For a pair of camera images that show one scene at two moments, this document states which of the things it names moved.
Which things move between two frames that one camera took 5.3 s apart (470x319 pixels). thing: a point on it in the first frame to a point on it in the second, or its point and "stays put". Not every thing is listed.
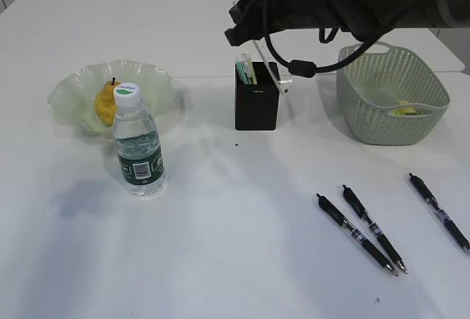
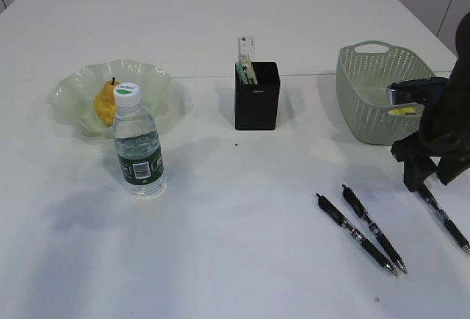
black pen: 329,208 stays put
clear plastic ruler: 280,75 to 246,46
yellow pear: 105,103 stays put
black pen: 432,203 stays put
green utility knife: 241,70 stays put
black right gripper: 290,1 to 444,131
